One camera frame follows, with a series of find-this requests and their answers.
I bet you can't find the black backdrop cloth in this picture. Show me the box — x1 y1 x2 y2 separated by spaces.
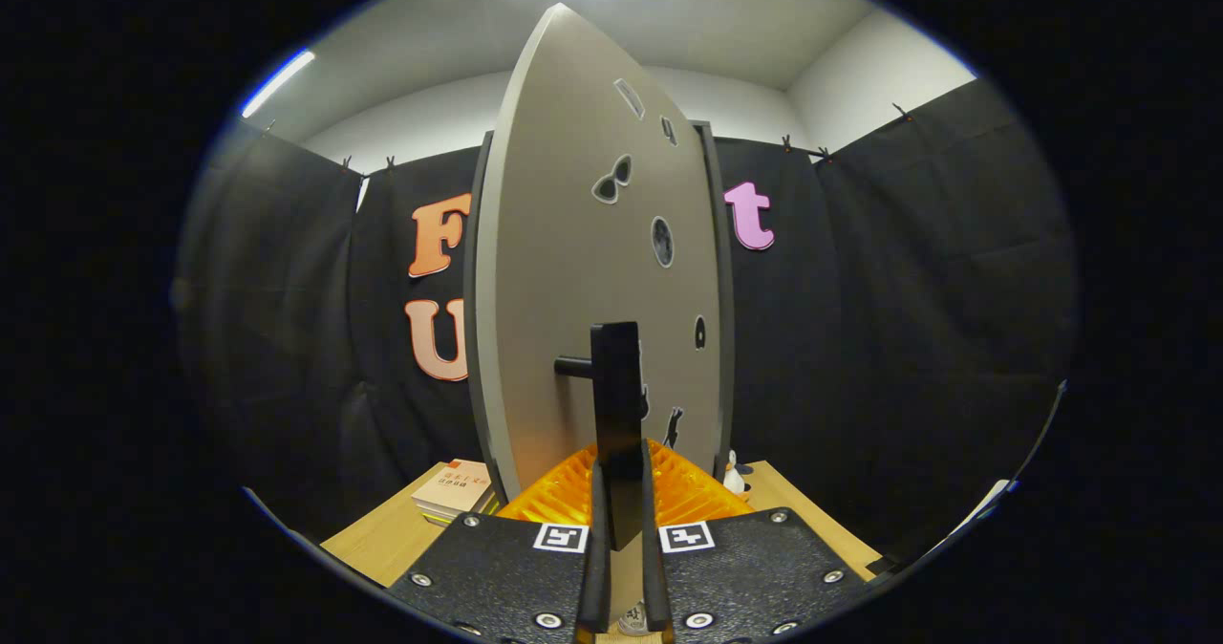
172 75 1081 559

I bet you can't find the beige shoe cabinet door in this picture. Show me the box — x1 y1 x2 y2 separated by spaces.
463 2 724 506

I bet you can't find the black door handle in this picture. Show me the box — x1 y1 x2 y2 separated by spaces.
554 321 643 551

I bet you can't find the small penguin figurine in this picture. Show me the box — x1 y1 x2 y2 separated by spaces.
721 448 756 497

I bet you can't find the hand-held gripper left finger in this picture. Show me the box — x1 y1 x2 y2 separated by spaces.
387 443 612 644

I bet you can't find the dark grey shoe cabinet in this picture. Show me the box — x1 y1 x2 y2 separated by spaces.
473 120 737 483

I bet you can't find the ceiling light strip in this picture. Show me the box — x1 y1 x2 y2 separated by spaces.
241 49 316 119

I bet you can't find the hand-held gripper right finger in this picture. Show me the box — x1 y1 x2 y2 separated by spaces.
638 439 885 644

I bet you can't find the stack of books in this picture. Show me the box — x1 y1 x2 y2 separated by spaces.
411 458 500 527

